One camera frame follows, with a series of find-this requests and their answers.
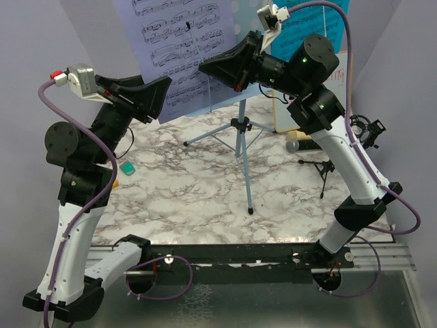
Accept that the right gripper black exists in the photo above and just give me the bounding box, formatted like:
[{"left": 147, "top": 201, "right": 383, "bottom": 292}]
[{"left": 199, "top": 30, "right": 307, "bottom": 98}]

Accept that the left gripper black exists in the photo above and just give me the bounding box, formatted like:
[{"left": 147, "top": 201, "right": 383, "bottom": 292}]
[{"left": 92, "top": 69, "right": 171, "bottom": 163}]

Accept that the light blue music stand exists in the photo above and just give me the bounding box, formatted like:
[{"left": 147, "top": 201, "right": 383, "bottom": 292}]
[{"left": 158, "top": 0, "right": 278, "bottom": 215}]

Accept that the lilac sheet music page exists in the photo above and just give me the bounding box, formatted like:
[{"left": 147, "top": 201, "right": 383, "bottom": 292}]
[{"left": 114, "top": 0, "right": 236, "bottom": 124}]

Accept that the black studio microphone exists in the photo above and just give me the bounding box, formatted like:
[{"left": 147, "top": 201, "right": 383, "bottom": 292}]
[{"left": 285, "top": 140, "right": 322, "bottom": 153}]

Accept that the black tripod with shock mount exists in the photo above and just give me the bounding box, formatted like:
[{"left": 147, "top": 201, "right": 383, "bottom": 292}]
[{"left": 309, "top": 116, "right": 376, "bottom": 205}]

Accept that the black round-base mic stand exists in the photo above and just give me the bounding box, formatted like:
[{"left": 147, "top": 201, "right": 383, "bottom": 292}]
[{"left": 361, "top": 120, "right": 386, "bottom": 150}]

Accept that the cream toy microphone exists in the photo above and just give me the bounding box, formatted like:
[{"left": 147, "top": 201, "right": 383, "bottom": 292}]
[{"left": 286, "top": 131, "right": 312, "bottom": 141}]

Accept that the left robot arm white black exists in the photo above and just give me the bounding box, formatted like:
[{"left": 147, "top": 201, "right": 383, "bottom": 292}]
[{"left": 23, "top": 75, "right": 171, "bottom": 326}]

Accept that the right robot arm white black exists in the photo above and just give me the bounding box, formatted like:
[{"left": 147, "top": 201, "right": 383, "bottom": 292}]
[{"left": 199, "top": 31, "right": 402, "bottom": 267}]

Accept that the green eraser block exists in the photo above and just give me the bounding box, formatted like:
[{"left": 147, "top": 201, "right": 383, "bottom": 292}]
[{"left": 119, "top": 161, "right": 136, "bottom": 176}]

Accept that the cyan sheet music page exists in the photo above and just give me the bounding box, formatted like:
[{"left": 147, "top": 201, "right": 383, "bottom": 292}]
[{"left": 270, "top": 6, "right": 344, "bottom": 61}]

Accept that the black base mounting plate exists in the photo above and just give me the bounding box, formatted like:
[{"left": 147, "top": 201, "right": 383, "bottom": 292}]
[{"left": 128, "top": 243, "right": 354, "bottom": 285}]

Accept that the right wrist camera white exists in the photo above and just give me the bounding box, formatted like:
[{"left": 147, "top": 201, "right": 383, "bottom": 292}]
[{"left": 257, "top": 4, "right": 290, "bottom": 51}]

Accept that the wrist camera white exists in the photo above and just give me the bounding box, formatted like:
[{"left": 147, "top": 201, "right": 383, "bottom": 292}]
[
  {"left": 50, "top": 63, "right": 105, "bottom": 103},
  {"left": 257, "top": 4, "right": 290, "bottom": 51}
]

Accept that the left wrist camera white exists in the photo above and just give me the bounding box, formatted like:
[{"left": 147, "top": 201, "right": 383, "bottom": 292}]
[{"left": 50, "top": 63, "right": 105, "bottom": 103}]

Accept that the whiteboard with yellow frame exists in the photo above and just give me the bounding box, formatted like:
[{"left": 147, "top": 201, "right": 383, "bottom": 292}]
[{"left": 273, "top": 51, "right": 348, "bottom": 133}]

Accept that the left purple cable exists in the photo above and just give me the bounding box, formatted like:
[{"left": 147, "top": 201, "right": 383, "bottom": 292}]
[{"left": 38, "top": 81, "right": 193, "bottom": 328}]

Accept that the aluminium rail frame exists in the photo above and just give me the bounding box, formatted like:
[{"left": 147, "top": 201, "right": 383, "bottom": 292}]
[{"left": 37, "top": 89, "right": 417, "bottom": 328}]

